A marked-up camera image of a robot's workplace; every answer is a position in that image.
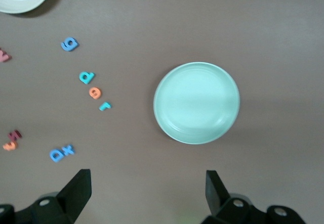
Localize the teal foam letter p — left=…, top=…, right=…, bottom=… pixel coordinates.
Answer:
left=78, top=71, right=96, bottom=85

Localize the brown table cover sheet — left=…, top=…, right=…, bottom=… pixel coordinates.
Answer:
left=0, top=0, right=324, bottom=224

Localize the blue foam letter x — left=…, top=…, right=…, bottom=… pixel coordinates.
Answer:
left=62, top=144, right=76, bottom=156

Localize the blue foam letter g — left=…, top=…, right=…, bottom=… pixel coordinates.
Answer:
left=60, top=36, right=79, bottom=52

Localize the orange foam letter e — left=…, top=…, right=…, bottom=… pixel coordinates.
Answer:
left=89, top=87, right=102, bottom=100

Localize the dark red foam letter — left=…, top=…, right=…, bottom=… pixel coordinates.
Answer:
left=7, top=129, right=23, bottom=141

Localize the pale green plate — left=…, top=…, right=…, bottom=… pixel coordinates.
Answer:
left=153, top=61, right=240, bottom=145

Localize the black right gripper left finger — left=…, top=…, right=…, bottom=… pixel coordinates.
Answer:
left=0, top=168, right=92, bottom=224

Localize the pink foam letter w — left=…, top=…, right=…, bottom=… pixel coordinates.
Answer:
left=0, top=47, right=12, bottom=63

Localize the blue foam letter D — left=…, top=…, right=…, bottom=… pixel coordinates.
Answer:
left=49, top=148, right=66, bottom=163

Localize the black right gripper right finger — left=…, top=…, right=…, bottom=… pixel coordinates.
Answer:
left=201, top=170, right=307, bottom=224

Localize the orange foam letter t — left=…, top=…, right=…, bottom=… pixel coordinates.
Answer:
left=2, top=140, right=19, bottom=152

